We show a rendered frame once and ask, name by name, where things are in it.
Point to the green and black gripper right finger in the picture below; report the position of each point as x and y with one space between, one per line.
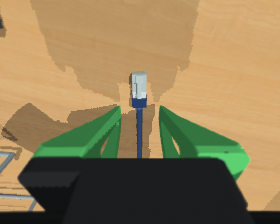
195 141

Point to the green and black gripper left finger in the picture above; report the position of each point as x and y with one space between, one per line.
87 140

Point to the white cable plug with blue boot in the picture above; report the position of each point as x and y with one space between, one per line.
139 96

